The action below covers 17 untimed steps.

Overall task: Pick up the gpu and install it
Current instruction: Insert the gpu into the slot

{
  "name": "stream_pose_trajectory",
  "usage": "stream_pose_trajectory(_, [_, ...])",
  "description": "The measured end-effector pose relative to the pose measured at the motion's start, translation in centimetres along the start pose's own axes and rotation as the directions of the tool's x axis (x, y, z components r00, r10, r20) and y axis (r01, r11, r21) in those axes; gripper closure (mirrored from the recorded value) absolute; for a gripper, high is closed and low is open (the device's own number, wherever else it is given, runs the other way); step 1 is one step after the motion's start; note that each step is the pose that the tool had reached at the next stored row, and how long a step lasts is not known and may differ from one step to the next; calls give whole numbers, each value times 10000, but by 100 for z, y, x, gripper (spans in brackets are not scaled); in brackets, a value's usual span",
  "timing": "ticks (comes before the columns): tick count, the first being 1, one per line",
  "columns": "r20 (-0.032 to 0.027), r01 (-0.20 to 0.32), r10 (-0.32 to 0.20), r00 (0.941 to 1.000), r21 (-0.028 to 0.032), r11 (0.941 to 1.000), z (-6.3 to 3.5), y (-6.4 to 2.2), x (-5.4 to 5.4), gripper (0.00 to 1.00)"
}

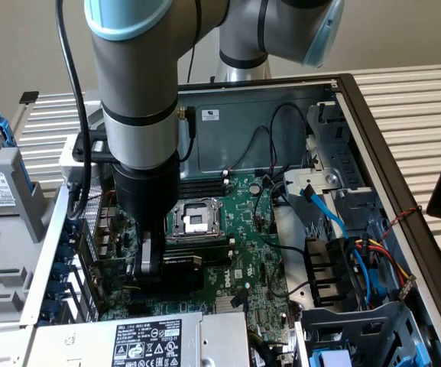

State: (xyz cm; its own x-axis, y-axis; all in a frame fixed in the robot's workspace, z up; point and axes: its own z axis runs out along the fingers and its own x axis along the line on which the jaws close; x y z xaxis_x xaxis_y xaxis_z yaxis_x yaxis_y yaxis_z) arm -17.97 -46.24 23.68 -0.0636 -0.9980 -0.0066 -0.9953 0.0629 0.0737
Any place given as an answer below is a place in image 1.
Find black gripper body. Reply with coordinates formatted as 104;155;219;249
112;151;182;232

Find green graphics card black fan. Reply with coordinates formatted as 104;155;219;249
76;218;206;311

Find empty black RAM slot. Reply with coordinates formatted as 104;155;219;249
165;238;236;252

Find CPU socket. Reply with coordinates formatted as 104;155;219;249
165;197;225;245

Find bank of black RAM slots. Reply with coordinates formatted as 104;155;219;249
178;167;230;200

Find installed RAM stick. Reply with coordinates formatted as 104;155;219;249
164;246;235;268

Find silver chipset heatsink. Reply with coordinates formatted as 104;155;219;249
213;296;248;315

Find green motherboard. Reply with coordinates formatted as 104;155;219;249
93;174;306;347

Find black plug on motherboard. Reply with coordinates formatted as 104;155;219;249
230;287;250;309

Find silver power supply unit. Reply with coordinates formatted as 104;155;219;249
24;310;252;367

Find grey hard drive tray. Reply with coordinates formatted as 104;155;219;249
0;147;59;326

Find black table end cap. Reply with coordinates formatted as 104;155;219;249
18;90;40;106

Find silver disk bay cage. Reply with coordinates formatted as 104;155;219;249
280;101;382;216

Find blue disk caddy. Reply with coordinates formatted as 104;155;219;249
307;348;355;367

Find dark lower disk bay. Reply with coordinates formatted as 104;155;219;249
299;300;437;367

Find open PC case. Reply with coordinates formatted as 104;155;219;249
19;72;441;367

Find thin red wire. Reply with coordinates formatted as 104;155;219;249
89;190;118;230

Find black camera bracket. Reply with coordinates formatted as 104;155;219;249
71;128;115;166

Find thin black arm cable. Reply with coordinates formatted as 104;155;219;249
176;0;203;164

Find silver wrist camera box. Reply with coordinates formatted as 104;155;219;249
59;133;105;189

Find black looped case wires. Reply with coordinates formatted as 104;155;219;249
227;102;310;174

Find black motherboard wire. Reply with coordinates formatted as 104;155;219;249
253;178;313;297

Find blue disk rail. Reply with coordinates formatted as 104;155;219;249
0;112;34;196

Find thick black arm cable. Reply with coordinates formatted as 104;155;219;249
54;0;93;222

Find black plastic fan duct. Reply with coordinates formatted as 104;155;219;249
303;236;363;307

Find blue SATA wire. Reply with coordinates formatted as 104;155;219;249
299;183;382;307

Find yellow red power wires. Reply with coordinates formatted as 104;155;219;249
352;235;417;304

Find red black twisted wire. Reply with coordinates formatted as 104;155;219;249
379;205;423;241

